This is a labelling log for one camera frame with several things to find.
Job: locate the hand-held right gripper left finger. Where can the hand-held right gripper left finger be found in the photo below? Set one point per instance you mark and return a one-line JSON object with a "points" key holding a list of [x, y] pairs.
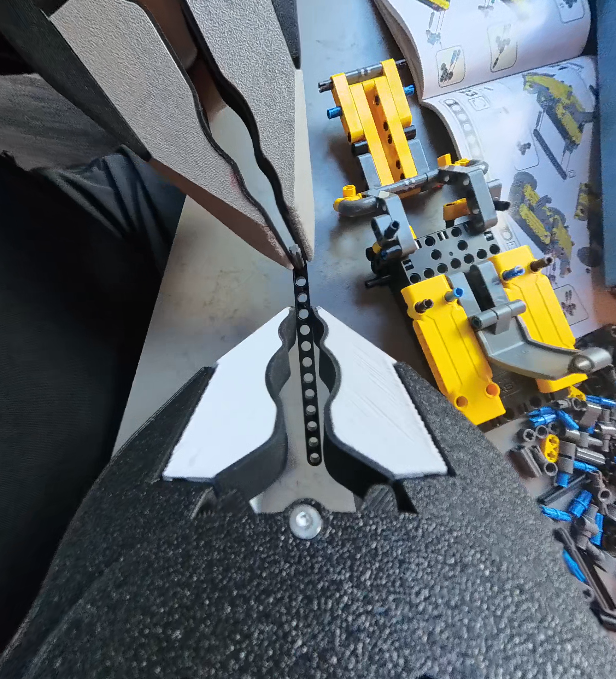
{"points": [[223, 424]]}

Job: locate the building instruction booklet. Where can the building instruction booklet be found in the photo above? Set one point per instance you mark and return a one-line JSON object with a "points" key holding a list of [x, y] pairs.
{"points": [[525, 106]]}

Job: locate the pile of small building bricks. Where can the pile of small building bricks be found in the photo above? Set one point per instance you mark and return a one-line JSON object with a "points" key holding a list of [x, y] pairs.
{"points": [[589, 451]]}

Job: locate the grey desk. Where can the grey desk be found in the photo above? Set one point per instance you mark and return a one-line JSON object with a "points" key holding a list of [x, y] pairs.
{"points": [[212, 318]]}

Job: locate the long black holed beam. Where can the long black holed beam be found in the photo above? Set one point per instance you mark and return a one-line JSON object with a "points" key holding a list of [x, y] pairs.
{"points": [[308, 371]]}

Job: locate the yellow toy vehicle model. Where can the yellow toy vehicle model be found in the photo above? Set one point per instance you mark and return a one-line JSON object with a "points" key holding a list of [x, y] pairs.
{"points": [[445, 329]]}

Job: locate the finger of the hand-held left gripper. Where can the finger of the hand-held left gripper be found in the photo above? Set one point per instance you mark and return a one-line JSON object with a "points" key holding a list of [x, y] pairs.
{"points": [[138, 90], [257, 79]]}

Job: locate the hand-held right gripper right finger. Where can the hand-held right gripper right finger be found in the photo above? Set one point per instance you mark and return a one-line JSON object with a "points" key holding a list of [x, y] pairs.
{"points": [[382, 419]]}

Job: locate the person's dark clothing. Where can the person's dark clothing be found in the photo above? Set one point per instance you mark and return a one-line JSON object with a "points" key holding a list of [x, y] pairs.
{"points": [[48, 371]]}

